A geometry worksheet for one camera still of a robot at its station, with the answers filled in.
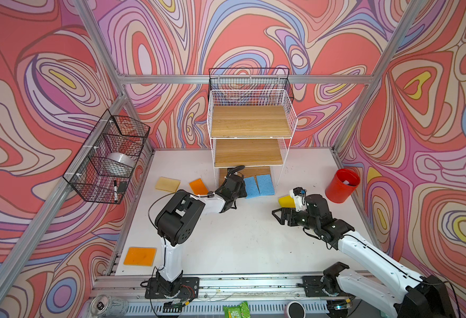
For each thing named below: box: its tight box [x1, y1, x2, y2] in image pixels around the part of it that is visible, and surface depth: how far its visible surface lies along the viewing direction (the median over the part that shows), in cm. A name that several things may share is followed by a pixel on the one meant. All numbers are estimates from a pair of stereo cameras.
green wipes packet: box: [223, 300, 251, 318], surface depth 69 cm
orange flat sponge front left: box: [123, 247, 157, 267], surface depth 80 cm
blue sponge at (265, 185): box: [256, 174, 276, 196], surface depth 103 cm
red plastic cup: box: [325, 168, 361, 204], surface depth 93 cm
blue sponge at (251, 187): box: [244, 176, 261, 199], surface depth 101 cm
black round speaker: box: [287, 300, 306, 318], surface depth 66 cm
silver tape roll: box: [99, 152, 136, 177], surface depth 74 cm
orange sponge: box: [189, 178, 210, 196], surface depth 103 cm
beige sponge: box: [154, 176, 181, 193], surface depth 106 cm
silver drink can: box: [90, 294, 130, 318], surface depth 61 cm
